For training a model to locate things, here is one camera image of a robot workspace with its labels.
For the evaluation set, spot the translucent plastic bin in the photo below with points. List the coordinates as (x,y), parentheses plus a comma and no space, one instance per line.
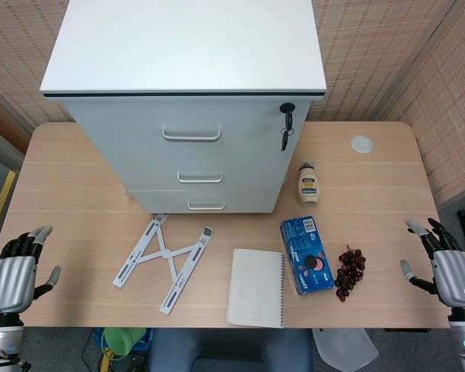
(345,348)

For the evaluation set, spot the large white cabinet drawer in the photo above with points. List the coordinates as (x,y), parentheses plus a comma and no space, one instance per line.
(190,128)

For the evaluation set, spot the green plastic bucket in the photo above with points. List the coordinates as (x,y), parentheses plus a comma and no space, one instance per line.
(123,340)

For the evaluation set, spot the blue office chair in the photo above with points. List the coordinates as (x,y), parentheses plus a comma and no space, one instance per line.
(230,350)

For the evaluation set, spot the white three-drawer cabinet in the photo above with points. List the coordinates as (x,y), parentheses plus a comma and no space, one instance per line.
(186,89)

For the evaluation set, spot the wooden desk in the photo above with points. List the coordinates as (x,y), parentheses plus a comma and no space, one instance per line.
(232,232)

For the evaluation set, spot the silver folding laptop stand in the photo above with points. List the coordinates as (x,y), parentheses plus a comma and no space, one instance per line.
(163,259)

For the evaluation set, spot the white spiral notebook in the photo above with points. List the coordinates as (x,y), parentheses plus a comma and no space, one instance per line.
(255,287)

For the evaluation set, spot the beige sauce squeeze bottle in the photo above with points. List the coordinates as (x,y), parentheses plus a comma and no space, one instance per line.
(309,187)

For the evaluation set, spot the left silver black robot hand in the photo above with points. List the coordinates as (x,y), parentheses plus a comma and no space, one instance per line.
(9,283)

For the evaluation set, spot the dark red grape bunch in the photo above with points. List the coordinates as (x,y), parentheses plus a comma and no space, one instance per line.
(348,274)

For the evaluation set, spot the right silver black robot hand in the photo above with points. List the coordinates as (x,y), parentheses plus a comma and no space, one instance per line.
(451,273)

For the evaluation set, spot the black keys in lock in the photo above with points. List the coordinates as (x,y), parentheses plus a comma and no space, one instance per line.
(286,123)

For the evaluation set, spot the blue Oreo cookie box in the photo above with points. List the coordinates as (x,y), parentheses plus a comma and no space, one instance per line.
(306,253)

